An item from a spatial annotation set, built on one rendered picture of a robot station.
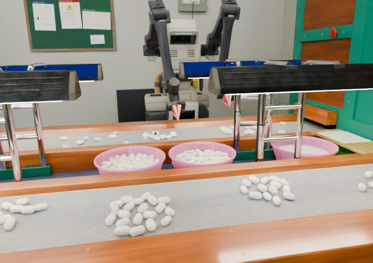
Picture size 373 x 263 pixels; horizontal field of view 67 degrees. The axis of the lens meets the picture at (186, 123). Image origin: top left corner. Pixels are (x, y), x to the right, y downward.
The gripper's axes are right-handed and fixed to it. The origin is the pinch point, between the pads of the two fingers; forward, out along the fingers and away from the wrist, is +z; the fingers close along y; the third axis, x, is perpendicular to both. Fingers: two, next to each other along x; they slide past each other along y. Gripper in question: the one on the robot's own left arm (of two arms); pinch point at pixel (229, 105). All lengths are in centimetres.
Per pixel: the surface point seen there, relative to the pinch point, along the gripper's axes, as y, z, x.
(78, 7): -111, -197, 61
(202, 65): -20.8, 1.4, -32.2
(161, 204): -46, 71, -46
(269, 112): 6.5, 26.4, -26.1
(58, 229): -71, 75, -47
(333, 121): 45, 25, -15
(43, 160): -89, 37, -15
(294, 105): 4, 40, -47
